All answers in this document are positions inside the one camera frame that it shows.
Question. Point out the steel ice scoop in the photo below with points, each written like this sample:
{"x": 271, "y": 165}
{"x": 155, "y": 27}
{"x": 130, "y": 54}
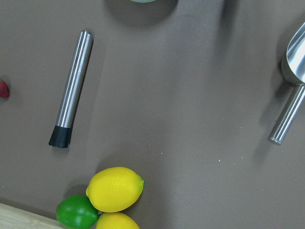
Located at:
{"x": 293, "y": 70}

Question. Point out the steel muddler black tip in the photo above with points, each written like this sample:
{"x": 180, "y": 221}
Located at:
{"x": 61, "y": 135}

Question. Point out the yellow lemon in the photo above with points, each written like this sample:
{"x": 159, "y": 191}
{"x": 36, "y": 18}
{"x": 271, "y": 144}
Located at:
{"x": 116, "y": 220}
{"x": 114, "y": 189}

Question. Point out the mint green bowl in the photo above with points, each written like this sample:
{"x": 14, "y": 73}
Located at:
{"x": 143, "y": 1}

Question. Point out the green lime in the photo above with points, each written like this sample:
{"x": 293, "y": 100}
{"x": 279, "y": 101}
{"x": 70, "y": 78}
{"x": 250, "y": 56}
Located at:
{"x": 76, "y": 212}

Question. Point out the red strawberry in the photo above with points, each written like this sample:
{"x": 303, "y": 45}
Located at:
{"x": 4, "y": 90}

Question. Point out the wooden cutting board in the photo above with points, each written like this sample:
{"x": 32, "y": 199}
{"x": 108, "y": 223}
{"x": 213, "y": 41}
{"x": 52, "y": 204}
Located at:
{"x": 15, "y": 218}

